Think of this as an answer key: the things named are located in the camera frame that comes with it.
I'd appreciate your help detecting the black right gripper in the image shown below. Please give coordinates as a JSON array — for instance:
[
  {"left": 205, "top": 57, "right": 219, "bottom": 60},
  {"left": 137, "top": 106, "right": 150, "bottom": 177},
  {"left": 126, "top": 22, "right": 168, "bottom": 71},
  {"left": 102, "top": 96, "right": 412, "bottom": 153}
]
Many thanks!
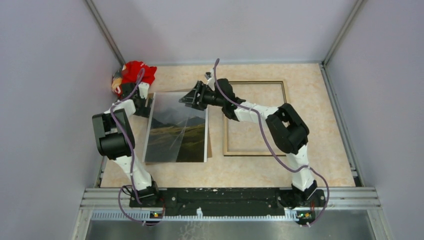
[{"left": 179, "top": 81, "right": 225, "bottom": 112}]

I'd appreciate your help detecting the wooden picture frame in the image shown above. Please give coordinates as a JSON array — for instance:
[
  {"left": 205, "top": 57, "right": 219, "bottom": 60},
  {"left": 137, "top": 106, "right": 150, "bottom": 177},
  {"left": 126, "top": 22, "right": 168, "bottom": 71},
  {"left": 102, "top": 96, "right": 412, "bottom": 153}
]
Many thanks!
[{"left": 223, "top": 80, "right": 289, "bottom": 157}]

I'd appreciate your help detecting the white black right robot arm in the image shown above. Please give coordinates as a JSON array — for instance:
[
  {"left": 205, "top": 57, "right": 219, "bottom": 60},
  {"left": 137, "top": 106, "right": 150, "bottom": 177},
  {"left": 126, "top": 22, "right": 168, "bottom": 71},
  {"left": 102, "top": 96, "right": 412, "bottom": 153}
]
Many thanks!
[{"left": 178, "top": 78, "right": 318, "bottom": 209}]

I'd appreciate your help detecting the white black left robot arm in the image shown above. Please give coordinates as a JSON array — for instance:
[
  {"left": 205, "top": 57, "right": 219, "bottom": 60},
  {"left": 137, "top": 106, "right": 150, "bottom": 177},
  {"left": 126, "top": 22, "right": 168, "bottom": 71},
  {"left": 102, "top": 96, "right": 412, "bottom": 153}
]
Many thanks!
[{"left": 92, "top": 82, "right": 161, "bottom": 208}]

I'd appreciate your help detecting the red crumpled cloth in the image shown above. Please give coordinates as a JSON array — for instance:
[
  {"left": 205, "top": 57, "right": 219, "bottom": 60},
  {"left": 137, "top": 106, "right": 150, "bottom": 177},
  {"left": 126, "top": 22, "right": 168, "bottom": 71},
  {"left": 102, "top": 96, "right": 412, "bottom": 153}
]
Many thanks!
[{"left": 111, "top": 61, "right": 158, "bottom": 99}]

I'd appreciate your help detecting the brown cardboard backing board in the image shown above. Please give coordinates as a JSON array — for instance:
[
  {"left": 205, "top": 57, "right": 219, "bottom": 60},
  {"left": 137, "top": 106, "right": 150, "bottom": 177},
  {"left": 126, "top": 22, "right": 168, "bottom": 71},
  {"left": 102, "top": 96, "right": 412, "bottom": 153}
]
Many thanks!
[{"left": 145, "top": 88, "right": 213, "bottom": 166}]

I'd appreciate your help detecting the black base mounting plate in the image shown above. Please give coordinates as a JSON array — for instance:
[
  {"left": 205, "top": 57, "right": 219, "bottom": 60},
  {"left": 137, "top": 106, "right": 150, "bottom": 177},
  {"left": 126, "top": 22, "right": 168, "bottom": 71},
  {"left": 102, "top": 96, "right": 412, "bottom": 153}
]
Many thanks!
[{"left": 129, "top": 187, "right": 326, "bottom": 209}]

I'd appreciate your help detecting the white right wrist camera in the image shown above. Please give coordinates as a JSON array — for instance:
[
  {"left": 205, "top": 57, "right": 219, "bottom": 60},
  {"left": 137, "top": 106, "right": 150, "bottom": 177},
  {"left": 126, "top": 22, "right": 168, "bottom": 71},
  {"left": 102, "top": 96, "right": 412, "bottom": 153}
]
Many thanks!
[{"left": 204, "top": 69, "right": 215, "bottom": 91}]

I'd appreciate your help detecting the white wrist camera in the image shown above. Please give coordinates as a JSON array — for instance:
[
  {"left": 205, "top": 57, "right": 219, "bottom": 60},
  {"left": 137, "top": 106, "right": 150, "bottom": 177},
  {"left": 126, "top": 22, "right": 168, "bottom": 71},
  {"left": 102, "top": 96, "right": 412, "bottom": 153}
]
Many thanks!
[
  {"left": 138, "top": 82, "right": 150, "bottom": 99},
  {"left": 204, "top": 69, "right": 215, "bottom": 91}
]

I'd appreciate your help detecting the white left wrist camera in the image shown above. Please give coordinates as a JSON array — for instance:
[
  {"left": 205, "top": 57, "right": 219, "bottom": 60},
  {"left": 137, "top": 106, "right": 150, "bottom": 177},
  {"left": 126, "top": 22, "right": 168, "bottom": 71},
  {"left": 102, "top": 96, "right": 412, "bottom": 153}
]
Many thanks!
[{"left": 138, "top": 82, "right": 150, "bottom": 99}]

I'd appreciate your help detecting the aluminium front rail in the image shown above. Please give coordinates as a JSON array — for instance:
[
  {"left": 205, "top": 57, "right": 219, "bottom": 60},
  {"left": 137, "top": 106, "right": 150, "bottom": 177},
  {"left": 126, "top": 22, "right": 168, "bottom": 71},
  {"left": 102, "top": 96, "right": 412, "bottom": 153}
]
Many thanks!
[{"left": 73, "top": 187, "right": 393, "bottom": 240}]

